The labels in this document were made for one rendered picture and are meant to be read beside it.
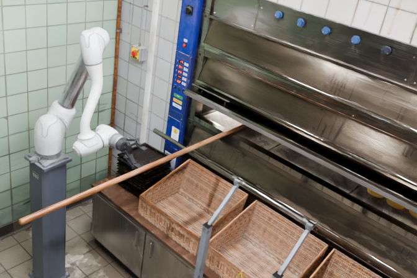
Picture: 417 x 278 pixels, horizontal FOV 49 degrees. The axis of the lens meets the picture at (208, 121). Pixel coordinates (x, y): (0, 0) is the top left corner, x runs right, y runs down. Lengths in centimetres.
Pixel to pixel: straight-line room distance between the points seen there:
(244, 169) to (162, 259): 80
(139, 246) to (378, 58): 197
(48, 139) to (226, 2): 136
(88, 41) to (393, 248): 201
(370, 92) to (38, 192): 204
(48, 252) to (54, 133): 89
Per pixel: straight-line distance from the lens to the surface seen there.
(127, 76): 371
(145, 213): 315
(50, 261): 338
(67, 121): 299
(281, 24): 269
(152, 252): 318
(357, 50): 249
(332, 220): 283
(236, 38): 288
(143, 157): 335
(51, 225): 318
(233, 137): 304
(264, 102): 281
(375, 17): 242
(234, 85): 293
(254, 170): 302
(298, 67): 265
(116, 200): 332
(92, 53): 261
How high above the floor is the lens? 258
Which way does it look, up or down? 26 degrees down
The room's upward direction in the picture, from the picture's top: 10 degrees clockwise
